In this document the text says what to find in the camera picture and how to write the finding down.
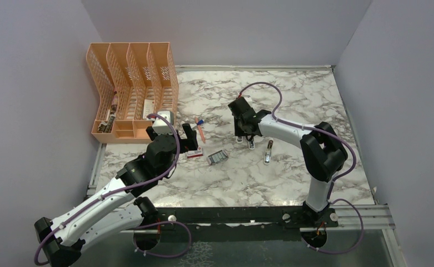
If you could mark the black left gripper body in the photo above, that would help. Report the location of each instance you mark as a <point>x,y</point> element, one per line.
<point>188,143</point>

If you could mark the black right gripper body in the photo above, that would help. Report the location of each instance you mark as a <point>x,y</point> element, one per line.
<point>239,130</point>

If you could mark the red staple box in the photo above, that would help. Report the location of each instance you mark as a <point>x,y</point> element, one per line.
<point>194,153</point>

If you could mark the grey staple tray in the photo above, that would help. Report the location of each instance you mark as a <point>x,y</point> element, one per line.
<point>217,157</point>

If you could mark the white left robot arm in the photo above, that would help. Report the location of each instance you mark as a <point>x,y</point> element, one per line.
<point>120,204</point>

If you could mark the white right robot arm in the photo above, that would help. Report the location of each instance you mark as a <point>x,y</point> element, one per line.
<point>323,152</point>

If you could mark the small white stapler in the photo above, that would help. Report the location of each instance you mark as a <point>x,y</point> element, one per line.
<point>268,152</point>

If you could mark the white card in organizer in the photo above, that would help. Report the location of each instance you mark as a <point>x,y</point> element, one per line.
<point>148,108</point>

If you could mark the orange plastic file organizer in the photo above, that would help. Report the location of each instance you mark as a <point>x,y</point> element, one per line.
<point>124,75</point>

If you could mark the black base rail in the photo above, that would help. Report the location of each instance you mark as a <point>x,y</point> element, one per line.
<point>209,224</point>

